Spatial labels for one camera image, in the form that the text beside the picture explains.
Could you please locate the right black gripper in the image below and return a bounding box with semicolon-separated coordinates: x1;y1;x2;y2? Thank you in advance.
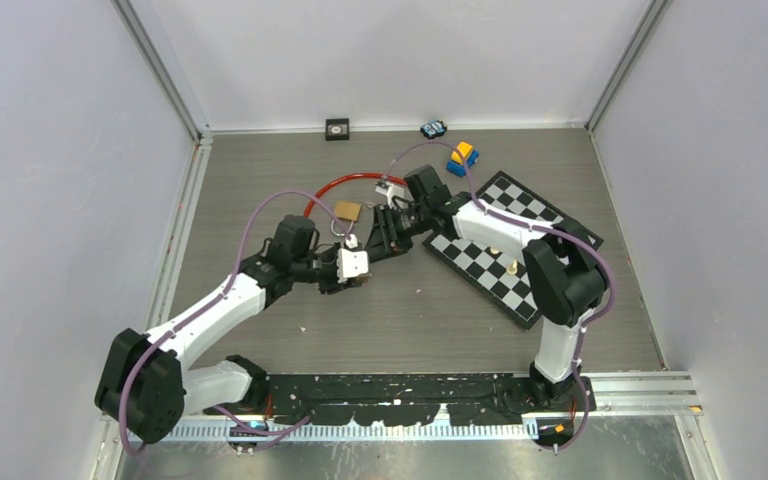
365;201;432;263

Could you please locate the large brass padlock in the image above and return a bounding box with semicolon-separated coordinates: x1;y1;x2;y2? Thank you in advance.
330;200;362;237

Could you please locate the red cable lock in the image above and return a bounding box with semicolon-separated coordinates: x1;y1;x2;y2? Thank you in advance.
303;172;408;217

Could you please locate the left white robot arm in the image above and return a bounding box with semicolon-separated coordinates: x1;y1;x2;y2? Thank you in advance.
94;215;370;444

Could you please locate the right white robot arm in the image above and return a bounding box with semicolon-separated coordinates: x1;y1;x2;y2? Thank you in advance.
366;165;613;411

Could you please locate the yellow blue toy car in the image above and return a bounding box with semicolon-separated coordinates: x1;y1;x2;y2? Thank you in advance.
446;141;480;177

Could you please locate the black square box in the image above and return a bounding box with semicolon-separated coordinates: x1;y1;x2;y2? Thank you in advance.
324;118;351;141

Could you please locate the small blue toy car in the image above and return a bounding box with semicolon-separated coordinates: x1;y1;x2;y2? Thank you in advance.
419;120;448;140

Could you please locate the black white chessboard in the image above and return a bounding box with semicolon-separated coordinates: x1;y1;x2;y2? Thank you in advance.
423;170;567;330

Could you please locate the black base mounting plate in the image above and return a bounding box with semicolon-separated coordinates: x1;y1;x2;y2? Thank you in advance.
224;373;595;427

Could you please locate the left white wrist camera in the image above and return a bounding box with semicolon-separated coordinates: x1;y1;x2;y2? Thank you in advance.
336;234;370;283

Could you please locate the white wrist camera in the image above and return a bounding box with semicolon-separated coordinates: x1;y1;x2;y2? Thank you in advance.
375;180;405;208
336;234;370;283

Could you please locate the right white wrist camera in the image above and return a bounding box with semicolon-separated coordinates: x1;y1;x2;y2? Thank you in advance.
375;180;405;208

